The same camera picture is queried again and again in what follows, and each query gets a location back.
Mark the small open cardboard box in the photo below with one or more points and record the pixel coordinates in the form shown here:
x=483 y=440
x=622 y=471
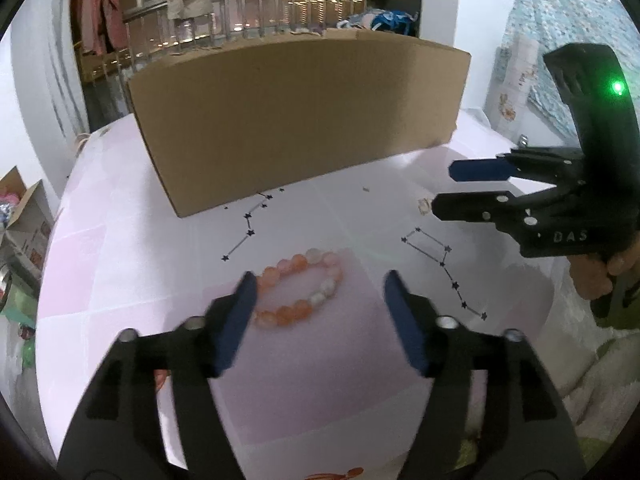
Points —
x=30 y=230

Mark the teal floral hanging cloth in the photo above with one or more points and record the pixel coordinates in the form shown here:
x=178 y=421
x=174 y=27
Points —
x=550 y=10

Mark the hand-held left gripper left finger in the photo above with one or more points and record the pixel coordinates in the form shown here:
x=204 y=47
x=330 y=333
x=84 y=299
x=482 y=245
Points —
x=237 y=320

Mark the pink printed tablecloth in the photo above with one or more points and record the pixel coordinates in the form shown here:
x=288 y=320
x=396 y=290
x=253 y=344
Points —
x=150 y=260

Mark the brown cardboard box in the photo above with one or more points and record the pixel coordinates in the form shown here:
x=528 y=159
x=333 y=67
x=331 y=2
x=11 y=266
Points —
x=300 y=125

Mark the white curtain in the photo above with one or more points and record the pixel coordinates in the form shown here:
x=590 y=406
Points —
x=60 y=60

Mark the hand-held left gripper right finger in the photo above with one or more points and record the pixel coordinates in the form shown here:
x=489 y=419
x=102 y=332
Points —
x=405 y=322

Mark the bundle of plastic bags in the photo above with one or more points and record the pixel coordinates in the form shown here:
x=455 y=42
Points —
x=7 y=210

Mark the rolled floral mat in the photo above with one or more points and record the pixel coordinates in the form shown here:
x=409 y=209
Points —
x=512 y=85

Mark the metal balcony railing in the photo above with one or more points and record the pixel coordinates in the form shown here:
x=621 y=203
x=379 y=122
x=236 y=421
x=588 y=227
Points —
x=250 y=10

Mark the red hanging garment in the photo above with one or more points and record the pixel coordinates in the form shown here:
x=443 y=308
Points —
x=102 y=5

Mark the white fluffy cloth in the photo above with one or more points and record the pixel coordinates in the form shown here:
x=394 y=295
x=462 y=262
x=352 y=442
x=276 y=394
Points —
x=610 y=400

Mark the green bottle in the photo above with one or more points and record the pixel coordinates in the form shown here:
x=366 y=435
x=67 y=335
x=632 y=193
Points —
x=523 y=140

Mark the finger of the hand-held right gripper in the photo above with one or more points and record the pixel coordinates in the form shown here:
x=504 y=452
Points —
x=480 y=170
x=470 y=206

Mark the person's right hand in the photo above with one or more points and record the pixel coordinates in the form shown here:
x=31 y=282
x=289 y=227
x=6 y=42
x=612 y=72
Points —
x=590 y=280

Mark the blue bag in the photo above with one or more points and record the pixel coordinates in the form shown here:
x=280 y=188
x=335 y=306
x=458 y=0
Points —
x=395 y=22

